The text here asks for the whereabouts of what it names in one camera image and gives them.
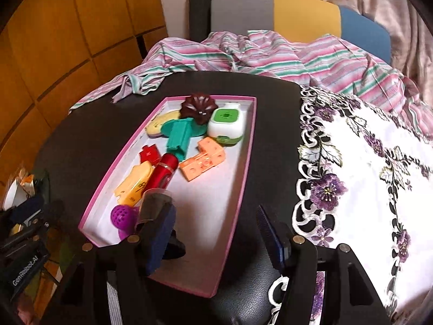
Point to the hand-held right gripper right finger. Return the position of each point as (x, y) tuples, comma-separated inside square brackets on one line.
[(270, 237)]

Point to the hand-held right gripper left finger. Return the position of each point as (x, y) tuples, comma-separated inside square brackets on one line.
[(162, 237)]

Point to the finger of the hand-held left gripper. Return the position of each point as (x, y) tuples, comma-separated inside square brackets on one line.
[(30, 206), (23, 235)]

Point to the black cylindrical fan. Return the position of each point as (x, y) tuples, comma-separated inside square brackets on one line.
[(154, 206)]

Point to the purple perforated hat toy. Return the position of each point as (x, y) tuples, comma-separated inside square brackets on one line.
[(122, 216)]

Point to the pink-rimmed white tray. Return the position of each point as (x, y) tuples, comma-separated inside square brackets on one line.
[(209, 203)]

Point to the yellow plastic toy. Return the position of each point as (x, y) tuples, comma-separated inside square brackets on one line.
[(133, 184)]

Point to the red glossy oval case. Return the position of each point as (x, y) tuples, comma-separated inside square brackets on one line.
[(164, 172)]

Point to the orange cube block toy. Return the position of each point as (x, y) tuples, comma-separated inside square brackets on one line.
[(199, 166)]

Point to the red puzzle piece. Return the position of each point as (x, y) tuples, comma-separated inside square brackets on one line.
[(150, 154)]

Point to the teal plastic toy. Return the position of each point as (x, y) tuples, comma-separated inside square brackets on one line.
[(177, 138)]

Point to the yellow corn-shaped toy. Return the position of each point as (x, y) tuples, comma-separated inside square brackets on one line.
[(159, 125)]

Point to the white green square box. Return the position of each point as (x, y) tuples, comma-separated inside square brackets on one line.
[(225, 125)]

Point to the brown shell-shaped toy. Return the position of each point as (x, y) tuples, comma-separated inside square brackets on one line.
[(198, 108)]

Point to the white orange paper packets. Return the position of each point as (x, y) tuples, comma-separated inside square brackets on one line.
[(13, 193)]

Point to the white embroidered floral tablecloth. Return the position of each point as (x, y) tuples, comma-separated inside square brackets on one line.
[(358, 162)]

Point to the orange wooden wardrobe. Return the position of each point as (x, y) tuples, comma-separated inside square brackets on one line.
[(67, 40)]

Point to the pink green striped cloth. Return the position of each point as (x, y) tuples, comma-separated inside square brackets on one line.
[(270, 57)]

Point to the grey yellow blue chair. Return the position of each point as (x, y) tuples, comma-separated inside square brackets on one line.
[(243, 10)]

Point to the beige curtain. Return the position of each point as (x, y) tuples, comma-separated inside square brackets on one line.
[(389, 6)]

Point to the black padded post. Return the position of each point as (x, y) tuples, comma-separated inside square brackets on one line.
[(199, 13)]

